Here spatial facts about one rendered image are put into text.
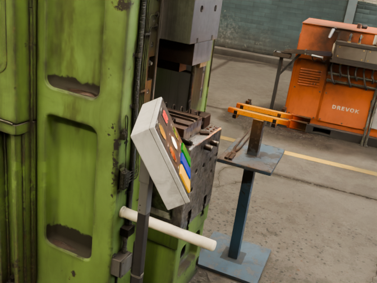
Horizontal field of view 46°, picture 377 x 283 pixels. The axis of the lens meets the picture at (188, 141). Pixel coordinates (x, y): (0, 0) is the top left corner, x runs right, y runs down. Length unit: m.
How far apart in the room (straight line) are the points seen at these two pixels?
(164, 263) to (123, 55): 1.10
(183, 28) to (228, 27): 7.86
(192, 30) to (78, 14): 0.46
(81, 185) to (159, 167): 0.75
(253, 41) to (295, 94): 4.27
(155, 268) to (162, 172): 1.04
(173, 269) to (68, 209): 0.60
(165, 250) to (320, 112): 3.60
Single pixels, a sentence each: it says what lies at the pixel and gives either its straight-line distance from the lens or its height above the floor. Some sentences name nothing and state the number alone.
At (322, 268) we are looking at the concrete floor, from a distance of 3.03.
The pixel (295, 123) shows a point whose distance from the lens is 2.32.
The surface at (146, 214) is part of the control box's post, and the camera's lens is 1.65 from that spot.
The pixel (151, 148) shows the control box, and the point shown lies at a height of 1.13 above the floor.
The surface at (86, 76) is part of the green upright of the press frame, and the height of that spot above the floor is 1.19.
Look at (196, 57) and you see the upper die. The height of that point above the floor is 1.30.
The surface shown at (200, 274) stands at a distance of 2.70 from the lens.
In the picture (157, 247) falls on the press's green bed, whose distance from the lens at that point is 2.29.
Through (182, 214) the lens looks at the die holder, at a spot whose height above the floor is 0.57.
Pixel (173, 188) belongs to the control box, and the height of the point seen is 1.00.
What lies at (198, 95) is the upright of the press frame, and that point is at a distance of 2.43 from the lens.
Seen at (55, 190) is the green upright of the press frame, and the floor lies 0.61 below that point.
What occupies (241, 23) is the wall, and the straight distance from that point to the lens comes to 9.63.
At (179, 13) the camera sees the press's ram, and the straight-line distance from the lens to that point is 1.86.
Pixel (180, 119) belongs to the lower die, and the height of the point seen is 0.99.
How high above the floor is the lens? 1.65
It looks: 21 degrees down
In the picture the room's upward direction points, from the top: 7 degrees clockwise
